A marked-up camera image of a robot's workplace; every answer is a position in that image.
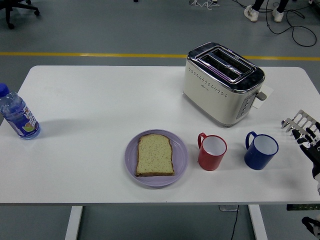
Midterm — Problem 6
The cream and chrome toaster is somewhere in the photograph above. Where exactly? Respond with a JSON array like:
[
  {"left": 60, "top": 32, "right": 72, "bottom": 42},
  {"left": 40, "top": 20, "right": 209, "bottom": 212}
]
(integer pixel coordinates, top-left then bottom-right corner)
[{"left": 181, "top": 41, "right": 268, "bottom": 128}]

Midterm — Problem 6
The red enamel cup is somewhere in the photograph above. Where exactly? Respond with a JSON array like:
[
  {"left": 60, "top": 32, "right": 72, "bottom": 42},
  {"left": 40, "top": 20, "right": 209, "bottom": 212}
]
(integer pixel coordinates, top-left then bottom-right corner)
[{"left": 197, "top": 132, "right": 228, "bottom": 172}]

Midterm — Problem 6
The black office chair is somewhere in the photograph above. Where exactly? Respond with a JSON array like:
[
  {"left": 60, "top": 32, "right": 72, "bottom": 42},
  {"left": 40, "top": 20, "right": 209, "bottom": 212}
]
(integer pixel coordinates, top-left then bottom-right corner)
[{"left": 0, "top": 0, "right": 41, "bottom": 30}]

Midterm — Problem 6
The blue-capped water bottle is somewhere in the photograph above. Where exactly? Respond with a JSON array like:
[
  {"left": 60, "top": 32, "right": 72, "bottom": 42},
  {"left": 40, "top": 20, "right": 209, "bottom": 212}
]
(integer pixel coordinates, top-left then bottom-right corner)
[{"left": 0, "top": 83, "right": 42, "bottom": 140}]

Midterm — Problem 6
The green circuit board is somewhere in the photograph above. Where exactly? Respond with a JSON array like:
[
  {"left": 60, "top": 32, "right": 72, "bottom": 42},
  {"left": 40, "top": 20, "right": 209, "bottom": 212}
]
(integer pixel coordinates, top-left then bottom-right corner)
[{"left": 286, "top": 204, "right": 320, "bottom": 211}]

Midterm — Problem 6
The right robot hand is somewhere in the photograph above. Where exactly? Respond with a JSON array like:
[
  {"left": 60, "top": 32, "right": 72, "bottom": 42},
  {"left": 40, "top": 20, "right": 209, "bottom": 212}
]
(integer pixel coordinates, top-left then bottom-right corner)
[{"left": 291, "top": 121, "right": 320, "bottom": 196}]

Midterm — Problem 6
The black cable under table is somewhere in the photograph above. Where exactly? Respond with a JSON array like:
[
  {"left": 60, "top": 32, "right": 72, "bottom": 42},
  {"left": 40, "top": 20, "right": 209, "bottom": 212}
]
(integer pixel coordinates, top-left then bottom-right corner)
[{"left": 229, "top": 204, "right": 240, "bottom": 240}]

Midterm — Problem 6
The blue enamel cup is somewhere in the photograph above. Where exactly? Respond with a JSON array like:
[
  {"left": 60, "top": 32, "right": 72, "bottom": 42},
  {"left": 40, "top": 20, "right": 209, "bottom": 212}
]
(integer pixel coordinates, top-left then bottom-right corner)
[{"left": 244, "top": 131, "right": 279, "bottom": 171}]

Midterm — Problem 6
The slice of toast bread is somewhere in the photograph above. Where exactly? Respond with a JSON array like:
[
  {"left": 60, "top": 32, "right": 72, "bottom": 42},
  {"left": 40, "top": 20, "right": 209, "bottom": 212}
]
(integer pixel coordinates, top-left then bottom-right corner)
[{"left": 135, "top": 133, "right": 175, "bottom": 177}]

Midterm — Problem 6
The purple round plate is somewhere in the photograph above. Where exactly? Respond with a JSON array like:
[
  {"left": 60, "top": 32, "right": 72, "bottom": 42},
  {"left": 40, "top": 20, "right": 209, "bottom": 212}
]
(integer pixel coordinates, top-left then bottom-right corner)
[{"left": 124, "top": 128, "right": 189, "bottom": 189}]

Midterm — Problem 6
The person's white shoe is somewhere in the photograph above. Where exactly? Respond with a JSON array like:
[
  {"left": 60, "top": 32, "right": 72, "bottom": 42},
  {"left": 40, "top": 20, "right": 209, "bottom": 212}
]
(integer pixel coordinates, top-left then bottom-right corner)
[
  {"left": 243, "top": 4, "right": 260, "bottom": 23},
  {"left": 271, "top": 6, "right": 285, "bottom": 23}
]

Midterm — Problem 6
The grey table control box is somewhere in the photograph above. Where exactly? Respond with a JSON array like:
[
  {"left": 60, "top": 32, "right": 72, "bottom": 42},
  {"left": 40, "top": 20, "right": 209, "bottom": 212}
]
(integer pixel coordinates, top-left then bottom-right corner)
[{"left": 218, "top": 204, "right": 240, "bottom": 212}]

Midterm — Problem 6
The person's leg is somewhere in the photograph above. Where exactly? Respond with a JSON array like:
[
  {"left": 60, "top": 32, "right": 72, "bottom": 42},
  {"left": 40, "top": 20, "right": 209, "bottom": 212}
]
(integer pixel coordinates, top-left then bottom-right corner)
[
  {"left": 252, "top": 0, "right": 266, "bottom": 12},
  {"left": 276, "top": 0, "right": 291, "bottom": 13}
]

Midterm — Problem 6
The white table leg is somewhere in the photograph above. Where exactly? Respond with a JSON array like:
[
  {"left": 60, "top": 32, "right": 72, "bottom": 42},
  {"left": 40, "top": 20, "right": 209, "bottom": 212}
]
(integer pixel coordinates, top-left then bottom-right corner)
[
  {"left": 248, "top": 204, "right": 268, "bottom": 240},
  {"left": 64, "top": 206, "right": 84, "bottom": 240}
]

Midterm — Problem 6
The black floor cable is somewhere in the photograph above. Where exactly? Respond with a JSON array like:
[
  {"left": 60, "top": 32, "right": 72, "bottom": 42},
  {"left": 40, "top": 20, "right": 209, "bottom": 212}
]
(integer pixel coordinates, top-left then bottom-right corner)
[{"left": 264, "top": 0, "right": 318, "bottom": 48}]

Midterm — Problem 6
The metal toast rack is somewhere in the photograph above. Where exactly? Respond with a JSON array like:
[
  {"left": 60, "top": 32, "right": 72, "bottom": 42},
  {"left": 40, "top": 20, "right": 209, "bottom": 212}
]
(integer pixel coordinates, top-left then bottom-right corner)
[{"left": 280, "top": 109, "right": 320, "bottom": 138}]

